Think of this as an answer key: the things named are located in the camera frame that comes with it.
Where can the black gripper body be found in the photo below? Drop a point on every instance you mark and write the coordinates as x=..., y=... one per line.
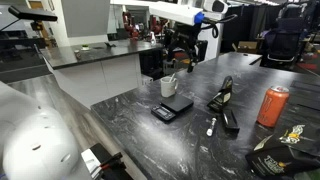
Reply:
x=187, y=36

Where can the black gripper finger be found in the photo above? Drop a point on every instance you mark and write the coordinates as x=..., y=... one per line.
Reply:
x=170, y=47
x=193, y=58

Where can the white ceramic mug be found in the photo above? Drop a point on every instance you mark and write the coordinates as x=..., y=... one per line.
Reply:
x=168, y=86

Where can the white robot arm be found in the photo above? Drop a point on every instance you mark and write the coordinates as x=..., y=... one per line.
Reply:
x=36, y=144

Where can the black stapler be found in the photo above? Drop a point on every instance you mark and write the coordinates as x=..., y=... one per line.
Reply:
x=221, y=99

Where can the cardboard box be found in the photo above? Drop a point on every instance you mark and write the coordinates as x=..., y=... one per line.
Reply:
x=245, y=47

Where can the black digital scale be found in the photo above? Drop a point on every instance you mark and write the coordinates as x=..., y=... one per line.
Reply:
x=170, y=107

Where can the black flat case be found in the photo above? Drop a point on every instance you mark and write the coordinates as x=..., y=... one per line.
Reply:
x=230, y=122

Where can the white marker pen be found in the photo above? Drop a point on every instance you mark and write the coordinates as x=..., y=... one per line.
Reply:
x=211, y=128

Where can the black office chair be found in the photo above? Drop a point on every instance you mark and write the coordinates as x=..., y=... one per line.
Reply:
x=282, y=42

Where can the orange drink can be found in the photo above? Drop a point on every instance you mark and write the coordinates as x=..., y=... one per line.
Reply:
x=272, y=105

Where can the dark side counter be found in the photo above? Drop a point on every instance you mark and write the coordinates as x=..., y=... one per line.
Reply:
x=99, y=73

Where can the black coffee bag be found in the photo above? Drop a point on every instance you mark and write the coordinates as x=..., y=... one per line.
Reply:
x=289, y=151

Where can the black camera on stand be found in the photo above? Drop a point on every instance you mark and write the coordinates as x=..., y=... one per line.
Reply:
x=25, y=13

